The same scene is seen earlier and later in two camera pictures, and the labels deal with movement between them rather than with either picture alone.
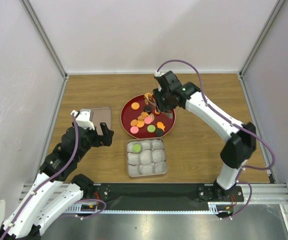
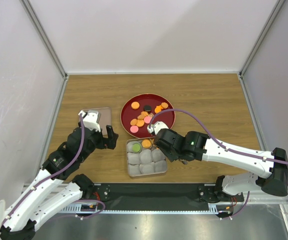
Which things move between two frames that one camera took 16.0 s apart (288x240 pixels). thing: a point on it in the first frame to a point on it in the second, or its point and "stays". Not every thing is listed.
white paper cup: (147, 169) stays
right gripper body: (163, 102) to (160, 149)
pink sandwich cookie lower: (134, 129) stays
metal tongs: (169, 115) to (172, 153)
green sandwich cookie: (136, 148) stays
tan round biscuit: (149, 97) to (146, 143)
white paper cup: (160, 167) stays
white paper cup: (133, 170) stays
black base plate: (164, 196) stays
